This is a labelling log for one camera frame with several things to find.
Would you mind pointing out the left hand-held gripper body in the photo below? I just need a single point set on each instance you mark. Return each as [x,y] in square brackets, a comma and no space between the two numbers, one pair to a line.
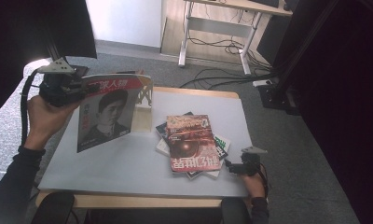
[58,90]

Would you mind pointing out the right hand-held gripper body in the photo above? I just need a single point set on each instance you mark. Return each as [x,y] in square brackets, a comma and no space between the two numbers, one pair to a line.
[250,163]

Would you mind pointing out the white magazine with green title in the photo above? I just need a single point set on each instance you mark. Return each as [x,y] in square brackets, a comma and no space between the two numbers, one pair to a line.
[224,143]

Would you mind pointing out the portrait magazine with red label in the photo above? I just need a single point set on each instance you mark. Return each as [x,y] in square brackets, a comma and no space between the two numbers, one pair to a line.
[110,118]

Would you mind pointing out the red-brown magazine with sphere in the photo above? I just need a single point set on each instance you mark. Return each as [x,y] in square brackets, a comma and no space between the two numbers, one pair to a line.
[190,143]

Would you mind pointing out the wooden expandable book rack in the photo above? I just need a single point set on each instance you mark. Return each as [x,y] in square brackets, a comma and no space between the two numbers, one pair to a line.
[142,119]

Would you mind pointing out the dark blue illustrated magazine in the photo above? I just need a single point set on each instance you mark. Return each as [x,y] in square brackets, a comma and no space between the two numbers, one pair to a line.
[160,128]

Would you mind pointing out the person's right hand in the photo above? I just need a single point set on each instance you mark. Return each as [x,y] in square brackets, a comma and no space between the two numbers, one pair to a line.
[255,186]

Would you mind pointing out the person's left hand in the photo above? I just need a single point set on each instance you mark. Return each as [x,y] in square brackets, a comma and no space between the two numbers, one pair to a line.
[46,121]

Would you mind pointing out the black metal stand with baseplate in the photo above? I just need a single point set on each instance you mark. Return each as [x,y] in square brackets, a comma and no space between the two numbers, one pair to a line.
[52,49]

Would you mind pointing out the person's right leg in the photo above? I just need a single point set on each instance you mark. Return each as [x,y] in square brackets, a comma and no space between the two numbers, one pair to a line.
[236,213]

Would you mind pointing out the black curtain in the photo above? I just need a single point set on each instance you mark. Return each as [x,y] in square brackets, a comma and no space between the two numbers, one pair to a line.
[355,93]
[20,25]

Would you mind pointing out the white power strip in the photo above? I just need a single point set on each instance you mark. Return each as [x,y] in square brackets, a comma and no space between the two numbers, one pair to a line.
[262,83]

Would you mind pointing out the grey table mat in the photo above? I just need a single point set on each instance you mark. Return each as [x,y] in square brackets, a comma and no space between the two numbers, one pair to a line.
[128,168]

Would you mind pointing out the wooden table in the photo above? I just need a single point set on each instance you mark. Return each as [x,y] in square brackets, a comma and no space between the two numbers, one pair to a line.
[144,202]

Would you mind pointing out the black computer tower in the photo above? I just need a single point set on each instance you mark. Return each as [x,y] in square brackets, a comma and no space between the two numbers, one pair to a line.
[271,40]

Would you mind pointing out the white-legged wooden desk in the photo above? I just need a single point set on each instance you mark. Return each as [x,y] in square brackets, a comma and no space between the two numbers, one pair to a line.
[220,26]

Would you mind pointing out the black keyboard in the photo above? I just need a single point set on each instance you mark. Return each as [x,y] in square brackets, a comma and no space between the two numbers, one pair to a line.
[265,2]

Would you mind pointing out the black metal frame stand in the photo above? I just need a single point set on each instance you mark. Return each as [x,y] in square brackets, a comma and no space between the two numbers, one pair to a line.
[278,96]

